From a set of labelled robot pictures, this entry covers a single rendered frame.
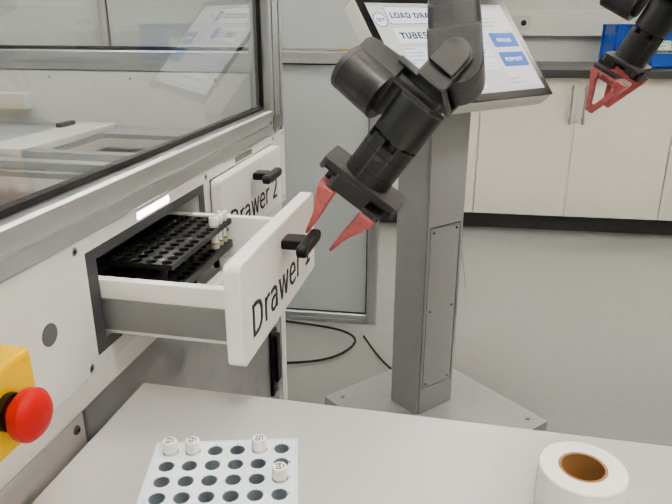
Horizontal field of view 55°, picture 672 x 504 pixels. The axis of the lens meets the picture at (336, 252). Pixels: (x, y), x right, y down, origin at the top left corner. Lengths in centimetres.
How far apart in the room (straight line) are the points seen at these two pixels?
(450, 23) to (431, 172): 100
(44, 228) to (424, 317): 135
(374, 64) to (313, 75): 165
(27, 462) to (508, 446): 45
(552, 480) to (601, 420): 161
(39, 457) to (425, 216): 125
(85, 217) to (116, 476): 25
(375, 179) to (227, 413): 30
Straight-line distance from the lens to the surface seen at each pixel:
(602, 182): 383
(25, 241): 61
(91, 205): 68
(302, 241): 72
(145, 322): 70
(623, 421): 219
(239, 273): 61
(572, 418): 215
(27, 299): 62
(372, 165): 71
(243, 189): 103
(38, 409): 52
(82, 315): 69
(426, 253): 175
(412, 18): 165
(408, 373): 194
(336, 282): 254
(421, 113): 69
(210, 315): 66
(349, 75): 72
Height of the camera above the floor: 115
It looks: 20 degrees down
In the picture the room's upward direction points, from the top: straight up
